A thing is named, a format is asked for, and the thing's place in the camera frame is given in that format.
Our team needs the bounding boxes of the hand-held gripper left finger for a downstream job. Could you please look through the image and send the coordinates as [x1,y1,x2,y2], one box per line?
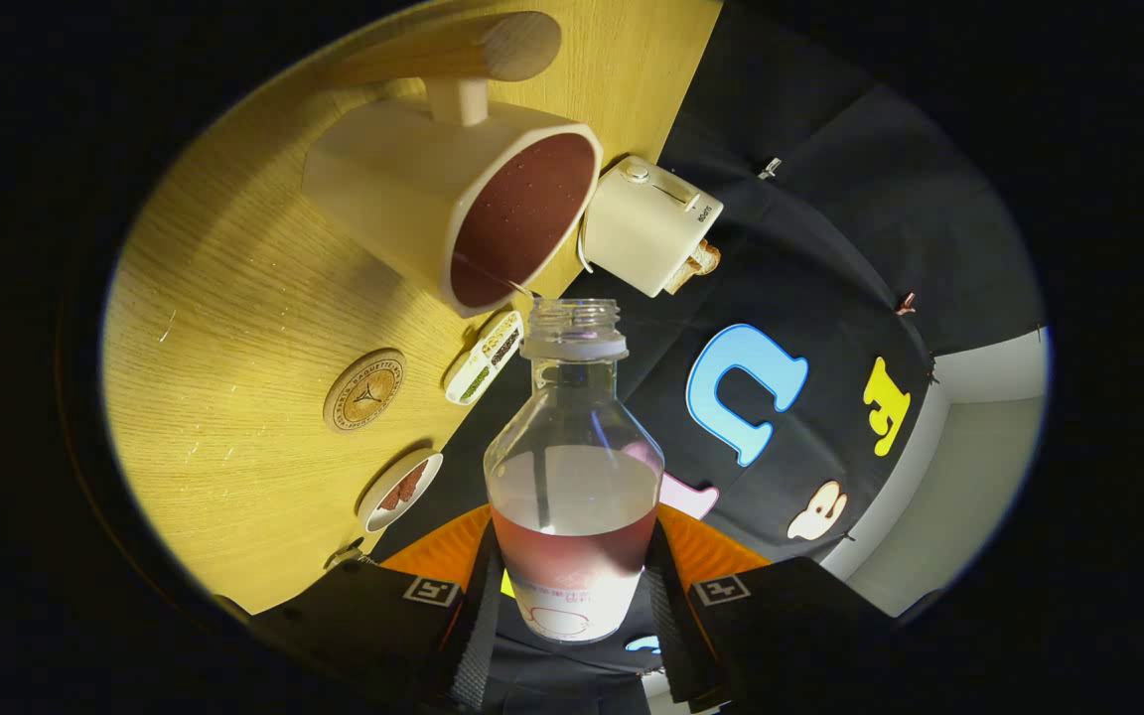
[249,503,505,714]

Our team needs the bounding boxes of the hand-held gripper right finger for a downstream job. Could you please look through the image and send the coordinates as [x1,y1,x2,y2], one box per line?
[643,503,896,714]

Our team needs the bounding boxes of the clear juice bottle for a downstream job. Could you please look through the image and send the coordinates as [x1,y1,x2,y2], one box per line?
[484,297,665,644]

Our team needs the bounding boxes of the round wooden coaster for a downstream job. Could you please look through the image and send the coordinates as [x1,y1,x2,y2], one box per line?
[323,348,408,434]

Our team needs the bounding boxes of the cream cup with wooden handle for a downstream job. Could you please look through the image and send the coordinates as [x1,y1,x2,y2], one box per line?
[302,12,605,319]

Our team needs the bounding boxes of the white round plate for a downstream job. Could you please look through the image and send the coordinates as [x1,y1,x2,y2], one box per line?
[357,449,444,535]

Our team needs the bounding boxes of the white divided seed dish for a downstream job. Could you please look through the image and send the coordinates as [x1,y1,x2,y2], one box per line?
[444,310,525,406]

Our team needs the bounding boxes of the wooden table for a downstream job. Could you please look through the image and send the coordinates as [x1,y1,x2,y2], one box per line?
[100,0,722,617]

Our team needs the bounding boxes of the cream toaster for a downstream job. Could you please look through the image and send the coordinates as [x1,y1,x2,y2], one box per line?
[582,155,725,299]

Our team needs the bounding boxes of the black backdrop cloth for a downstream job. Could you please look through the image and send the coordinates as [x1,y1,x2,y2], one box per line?
[373,0,1045,715]

